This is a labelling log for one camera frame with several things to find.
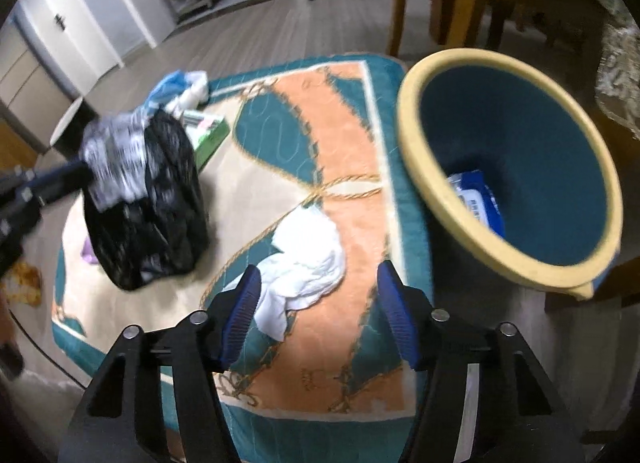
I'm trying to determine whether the teal and orange patterned rug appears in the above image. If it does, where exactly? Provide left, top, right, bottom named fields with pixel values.
left=51, top=54, right=432, bottom=462

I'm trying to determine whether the white door with handle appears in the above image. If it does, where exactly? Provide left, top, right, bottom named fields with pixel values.
left=18, top=0, right=124, bottom=96

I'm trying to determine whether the white crumpled cloth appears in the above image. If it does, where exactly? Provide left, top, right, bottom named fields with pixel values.
left=254, top=205, right=346, bottom=342

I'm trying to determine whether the green cardboard box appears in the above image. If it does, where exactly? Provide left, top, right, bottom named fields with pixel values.
left=181, top=110, right=230, bottom=171

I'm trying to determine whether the blue and white crumpled bag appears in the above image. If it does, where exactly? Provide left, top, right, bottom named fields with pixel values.
left=142, top=71, right=209, bottom=117

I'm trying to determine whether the teal bin with yellow rim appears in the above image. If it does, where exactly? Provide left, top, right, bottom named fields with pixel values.
left=397, top=48, right=624, bottom=301

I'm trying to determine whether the black plastic trash bag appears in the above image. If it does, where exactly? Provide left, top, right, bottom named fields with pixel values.
left=79, top=110, right=210, bottom=292

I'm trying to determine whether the teal lace-trimmed tablecloth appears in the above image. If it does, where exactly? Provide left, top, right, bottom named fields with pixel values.
left=596, top=0, right=639, bottom=139

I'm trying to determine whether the blue wet wipes pack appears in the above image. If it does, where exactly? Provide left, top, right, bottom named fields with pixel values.
left=448, top=169, right=506, bottom=238

